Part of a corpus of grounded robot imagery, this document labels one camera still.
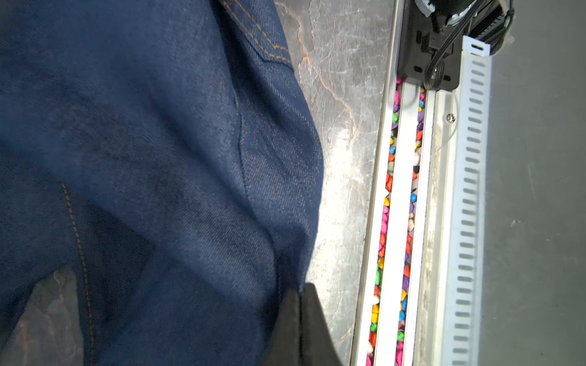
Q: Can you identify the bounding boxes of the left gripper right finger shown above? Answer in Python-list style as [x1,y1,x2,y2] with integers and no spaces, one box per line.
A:
[301,283,341,366]

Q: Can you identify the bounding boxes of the dark blue denim trousers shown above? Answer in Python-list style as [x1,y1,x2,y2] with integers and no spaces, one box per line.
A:
[1,1,324,365]

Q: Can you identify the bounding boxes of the colourful bead strip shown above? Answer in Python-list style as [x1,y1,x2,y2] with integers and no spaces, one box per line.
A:
[353,80,429,365]

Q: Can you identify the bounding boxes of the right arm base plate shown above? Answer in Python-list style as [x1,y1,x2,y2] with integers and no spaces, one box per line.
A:
[398,0,515,92]

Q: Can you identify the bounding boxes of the white slotted cable duct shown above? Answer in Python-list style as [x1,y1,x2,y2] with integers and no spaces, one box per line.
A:
[440,37,491,365]

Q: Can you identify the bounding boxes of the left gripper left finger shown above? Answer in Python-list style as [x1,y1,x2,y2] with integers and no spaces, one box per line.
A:
[262,290,302,366]

